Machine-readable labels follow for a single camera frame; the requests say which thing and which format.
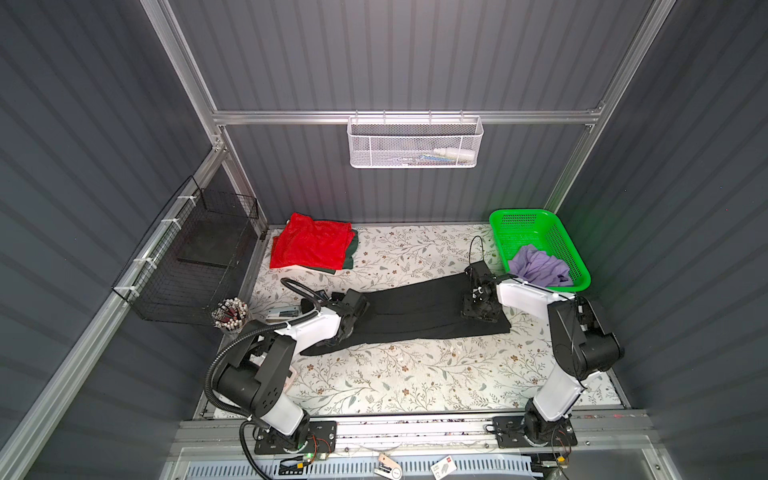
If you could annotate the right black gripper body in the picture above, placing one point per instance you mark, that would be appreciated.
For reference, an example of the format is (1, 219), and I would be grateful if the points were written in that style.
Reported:
(472, 306)

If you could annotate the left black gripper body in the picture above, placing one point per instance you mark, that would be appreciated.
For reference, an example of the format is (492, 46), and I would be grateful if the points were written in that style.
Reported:
(357, 309)

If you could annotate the black t shirt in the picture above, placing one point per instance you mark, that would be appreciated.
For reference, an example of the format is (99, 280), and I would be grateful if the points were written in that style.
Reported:
(425, 310)

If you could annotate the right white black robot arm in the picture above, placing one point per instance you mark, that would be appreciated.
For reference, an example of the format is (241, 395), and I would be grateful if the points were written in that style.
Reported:
(581, 347)

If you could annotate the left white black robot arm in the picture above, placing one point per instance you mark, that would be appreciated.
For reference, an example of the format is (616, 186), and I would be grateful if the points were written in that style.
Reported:
(248, 376)

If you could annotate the dark green folded t shirt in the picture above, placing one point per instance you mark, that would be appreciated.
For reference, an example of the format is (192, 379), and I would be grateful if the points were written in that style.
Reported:
(349, 260)

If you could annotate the purple t shirt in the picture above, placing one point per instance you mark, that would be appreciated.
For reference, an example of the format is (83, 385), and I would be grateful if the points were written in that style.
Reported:
(539, 268)

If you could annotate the floral table mat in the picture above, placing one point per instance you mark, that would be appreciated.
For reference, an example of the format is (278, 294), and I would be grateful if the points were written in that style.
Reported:
(479, 373)

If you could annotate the green plastic basket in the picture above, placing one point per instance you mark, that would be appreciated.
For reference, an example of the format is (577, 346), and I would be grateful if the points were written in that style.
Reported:
(515, 228)

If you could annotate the red folded t shirt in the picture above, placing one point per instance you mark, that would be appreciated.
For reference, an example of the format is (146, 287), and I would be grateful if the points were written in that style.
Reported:
(311, 243)

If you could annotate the cup of pens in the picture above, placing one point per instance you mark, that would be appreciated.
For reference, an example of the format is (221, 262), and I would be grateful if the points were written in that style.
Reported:
(230, 315)

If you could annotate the white spray bottle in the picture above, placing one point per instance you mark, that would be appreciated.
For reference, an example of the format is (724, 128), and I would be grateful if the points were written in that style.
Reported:
(457, 155)

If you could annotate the white tag card left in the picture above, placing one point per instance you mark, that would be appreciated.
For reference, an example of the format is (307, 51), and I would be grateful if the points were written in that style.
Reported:
(387, 468)

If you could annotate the white tag card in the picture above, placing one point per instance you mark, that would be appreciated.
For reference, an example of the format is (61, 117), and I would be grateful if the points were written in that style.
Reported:
(443, 468)
(387, 468)

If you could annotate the white tag card right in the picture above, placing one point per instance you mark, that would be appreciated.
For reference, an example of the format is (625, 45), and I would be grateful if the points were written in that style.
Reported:
(443, 468)

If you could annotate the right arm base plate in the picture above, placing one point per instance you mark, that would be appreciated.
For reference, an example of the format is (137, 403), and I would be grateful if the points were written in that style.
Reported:
(518, 431)

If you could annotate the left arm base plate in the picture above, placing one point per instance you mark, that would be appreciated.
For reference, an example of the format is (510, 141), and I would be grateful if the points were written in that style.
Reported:
(314, 437)

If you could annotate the white wire mesh basket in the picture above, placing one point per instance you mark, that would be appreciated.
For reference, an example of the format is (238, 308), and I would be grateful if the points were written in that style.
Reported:
(408, 141)

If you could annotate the black wire basket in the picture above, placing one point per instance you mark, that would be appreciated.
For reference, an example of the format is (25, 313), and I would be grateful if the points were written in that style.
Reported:
(197, 257)

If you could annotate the aluminium front rail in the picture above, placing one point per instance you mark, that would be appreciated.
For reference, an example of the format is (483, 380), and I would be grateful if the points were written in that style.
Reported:
(410, 433)

